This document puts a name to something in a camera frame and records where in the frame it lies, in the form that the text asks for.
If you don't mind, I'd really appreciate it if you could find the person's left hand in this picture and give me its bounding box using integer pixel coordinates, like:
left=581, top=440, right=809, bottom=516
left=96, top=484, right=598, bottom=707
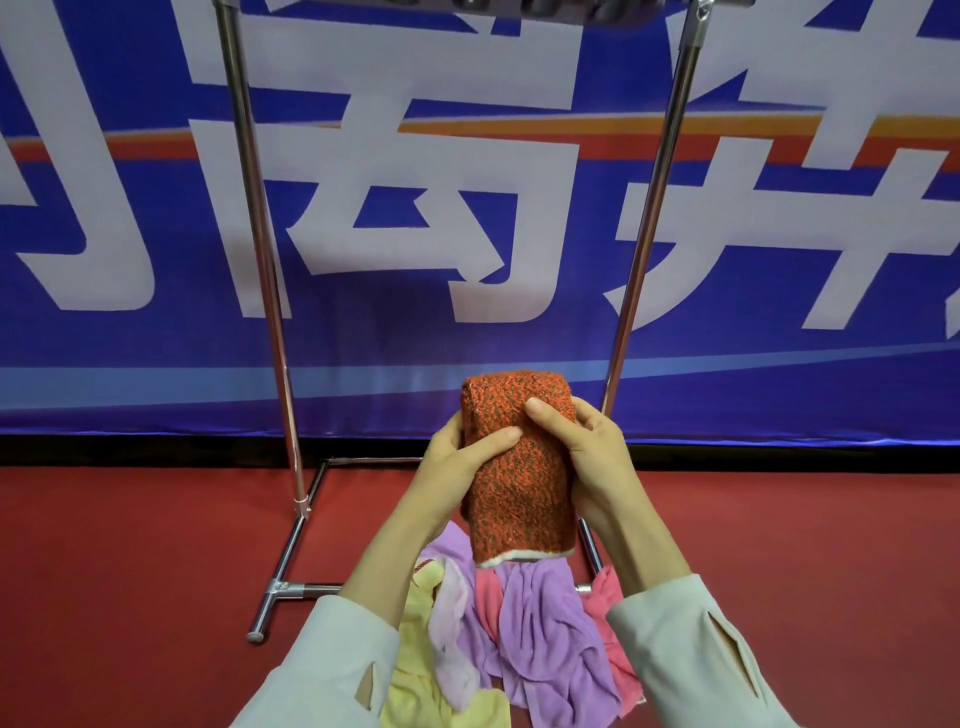
left=414, top=410, right=522, bottom=535

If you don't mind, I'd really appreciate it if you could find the person's left forearm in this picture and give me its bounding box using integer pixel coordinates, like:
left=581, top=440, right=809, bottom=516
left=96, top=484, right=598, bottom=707
left=231, top=491, right=459, bottom=728

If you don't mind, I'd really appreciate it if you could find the yellow cloth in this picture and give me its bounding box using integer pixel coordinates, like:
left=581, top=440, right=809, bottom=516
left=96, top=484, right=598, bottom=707
left=377, top=558, right=513, bottom=728

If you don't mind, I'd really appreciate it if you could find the light pink cloth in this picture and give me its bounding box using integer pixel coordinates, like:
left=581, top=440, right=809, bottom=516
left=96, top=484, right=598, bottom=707
left=427, top=556, right=481, bottom=714

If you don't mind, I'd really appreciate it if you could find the orange speckled knitted cloth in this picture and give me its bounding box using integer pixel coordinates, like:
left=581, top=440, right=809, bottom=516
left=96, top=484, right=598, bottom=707
left=459, top=369, right=579, bottom=569

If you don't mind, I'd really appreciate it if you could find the blue banner with white characters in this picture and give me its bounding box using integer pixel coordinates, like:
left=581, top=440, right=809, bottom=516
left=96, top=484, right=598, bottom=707
left=0, top=0, right=960, bottom=449

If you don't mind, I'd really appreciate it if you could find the purple cloth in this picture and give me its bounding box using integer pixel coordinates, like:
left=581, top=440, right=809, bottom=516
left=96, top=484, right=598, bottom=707
left=417, top=520, right=622, bottom=728

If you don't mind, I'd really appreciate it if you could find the person's right hand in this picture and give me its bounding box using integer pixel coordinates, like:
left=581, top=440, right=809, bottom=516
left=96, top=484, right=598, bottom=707
left=524, top=396, right=639, bottom=535

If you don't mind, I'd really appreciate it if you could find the silver metal clothes rack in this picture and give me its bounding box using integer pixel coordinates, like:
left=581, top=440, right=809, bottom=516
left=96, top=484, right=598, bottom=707
left=212, top=0, right=755, bottom=645

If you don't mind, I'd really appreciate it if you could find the person's right forearm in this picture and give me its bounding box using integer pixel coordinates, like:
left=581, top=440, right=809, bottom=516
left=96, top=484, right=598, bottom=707
left=577, top=483, right=802, bottom=728

